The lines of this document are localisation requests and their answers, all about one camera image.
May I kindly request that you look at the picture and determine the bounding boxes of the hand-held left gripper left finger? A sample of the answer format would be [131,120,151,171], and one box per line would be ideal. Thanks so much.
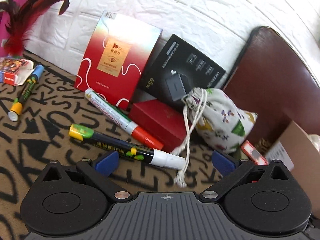
[41,151,132,202]

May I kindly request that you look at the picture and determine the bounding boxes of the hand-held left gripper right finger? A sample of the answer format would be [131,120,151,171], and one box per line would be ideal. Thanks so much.
[199,151,290,202]

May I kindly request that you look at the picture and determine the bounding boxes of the black marker with white cap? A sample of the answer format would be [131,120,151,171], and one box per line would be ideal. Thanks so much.
[69,124,186,170]

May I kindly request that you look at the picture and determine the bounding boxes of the brown cardboard box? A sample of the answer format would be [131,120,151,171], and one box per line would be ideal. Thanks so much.
[264,120,320,227]

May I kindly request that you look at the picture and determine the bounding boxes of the small red white packet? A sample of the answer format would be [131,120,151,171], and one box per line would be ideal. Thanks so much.
[241,140,269,166]

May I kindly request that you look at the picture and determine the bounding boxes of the gold patterned dark packet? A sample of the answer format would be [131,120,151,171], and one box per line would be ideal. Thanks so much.
[254,137,272,153]

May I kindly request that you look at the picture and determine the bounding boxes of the red-cap white marker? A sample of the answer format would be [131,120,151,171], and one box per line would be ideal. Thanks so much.
[84,88,164,151]

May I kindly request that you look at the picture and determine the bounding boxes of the small red box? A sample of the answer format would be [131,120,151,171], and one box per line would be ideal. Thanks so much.
[129,99,193,153]

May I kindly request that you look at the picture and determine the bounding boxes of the letter-print tan blanket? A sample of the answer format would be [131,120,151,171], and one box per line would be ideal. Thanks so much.
[0,50,320,240]

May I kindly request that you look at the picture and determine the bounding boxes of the clear plastic dome lid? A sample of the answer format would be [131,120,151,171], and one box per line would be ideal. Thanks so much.
[309,134,320,151]

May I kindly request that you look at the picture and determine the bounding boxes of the dark brown headboard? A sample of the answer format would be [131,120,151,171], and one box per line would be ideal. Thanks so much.
[222,26,320,146]

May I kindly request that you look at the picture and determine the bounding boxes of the black charger box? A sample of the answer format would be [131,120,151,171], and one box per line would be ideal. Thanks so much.
[136,34,227,110]

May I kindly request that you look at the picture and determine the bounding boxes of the red holographic box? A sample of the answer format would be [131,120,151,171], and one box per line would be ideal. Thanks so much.
[74,10,163,108]

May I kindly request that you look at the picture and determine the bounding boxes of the blue-cap black marker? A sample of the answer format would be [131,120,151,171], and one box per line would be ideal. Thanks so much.
[7,65,45,122]

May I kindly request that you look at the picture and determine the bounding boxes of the playing card pack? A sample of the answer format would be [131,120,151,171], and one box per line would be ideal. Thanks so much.
[0,57,34,85]

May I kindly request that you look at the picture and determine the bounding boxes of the red and black feathers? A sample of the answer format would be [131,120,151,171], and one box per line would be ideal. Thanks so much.
[0,0,70,55]

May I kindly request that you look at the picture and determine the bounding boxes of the pink bottle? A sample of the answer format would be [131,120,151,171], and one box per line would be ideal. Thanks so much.
[0,0,36,57]

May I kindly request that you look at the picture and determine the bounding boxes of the printed drawstring pouch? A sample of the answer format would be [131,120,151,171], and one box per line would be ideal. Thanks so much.
[171,87,258,188]

